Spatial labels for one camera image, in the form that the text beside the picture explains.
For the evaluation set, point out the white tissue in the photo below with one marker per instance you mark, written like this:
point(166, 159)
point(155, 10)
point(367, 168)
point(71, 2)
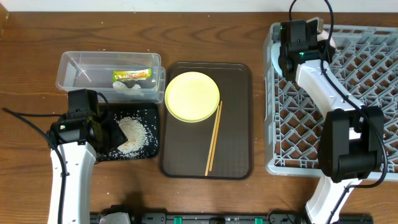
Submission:
point(121, 87)

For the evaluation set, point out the yellow plate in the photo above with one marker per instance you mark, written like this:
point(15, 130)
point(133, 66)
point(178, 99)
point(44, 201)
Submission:
point(192, 97)

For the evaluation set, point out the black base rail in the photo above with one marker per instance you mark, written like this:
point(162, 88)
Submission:
point(273, 218)

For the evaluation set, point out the white bowl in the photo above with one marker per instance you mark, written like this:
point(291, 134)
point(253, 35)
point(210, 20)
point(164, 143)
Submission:
point(324, 35)

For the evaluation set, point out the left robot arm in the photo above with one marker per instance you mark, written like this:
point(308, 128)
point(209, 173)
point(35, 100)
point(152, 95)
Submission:
point(72, 167)

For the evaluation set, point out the upper clear plastic bin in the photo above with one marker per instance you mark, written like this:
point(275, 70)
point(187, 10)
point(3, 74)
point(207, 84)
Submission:
point(81, 58)

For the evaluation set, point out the wooden chopstick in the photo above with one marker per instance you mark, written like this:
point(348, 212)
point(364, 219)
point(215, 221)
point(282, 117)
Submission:
point(212, 142)
point(216, 136)

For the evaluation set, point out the green orange snack wrapper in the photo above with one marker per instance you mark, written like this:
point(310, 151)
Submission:
point(125, 76)

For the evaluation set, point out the right wooden chopstick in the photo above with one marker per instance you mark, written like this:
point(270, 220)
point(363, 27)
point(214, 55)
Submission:
point(216, 136)

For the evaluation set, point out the light blue bowl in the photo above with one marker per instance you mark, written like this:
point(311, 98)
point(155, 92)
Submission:
point(275, 53)

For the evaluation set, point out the lower clear plastic bin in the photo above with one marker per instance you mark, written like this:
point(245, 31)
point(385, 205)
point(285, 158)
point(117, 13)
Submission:
point(155, 93)

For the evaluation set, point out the dark brown serving tray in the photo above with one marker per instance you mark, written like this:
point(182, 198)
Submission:
point(185, 146)

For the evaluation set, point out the left wooden chopstick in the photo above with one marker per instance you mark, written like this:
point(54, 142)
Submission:
point(212, 142)

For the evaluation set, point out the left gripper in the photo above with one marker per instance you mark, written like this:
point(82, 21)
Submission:
point(117, 136)

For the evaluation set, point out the grey dishwasher rack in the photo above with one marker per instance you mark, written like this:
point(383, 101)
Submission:
point(365, 63)

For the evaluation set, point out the clear plastic bin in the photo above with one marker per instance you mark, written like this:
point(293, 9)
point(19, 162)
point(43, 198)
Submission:
point(155, 93)
point(81, 58)

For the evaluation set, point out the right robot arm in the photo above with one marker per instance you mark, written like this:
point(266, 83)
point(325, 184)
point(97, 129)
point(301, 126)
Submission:
point(351, 144)

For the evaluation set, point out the black tray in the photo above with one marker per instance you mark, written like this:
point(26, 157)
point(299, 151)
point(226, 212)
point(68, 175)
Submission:
point(148, 111)

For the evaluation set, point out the pile of rice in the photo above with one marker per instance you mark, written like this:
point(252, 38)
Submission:
point(141, 141)

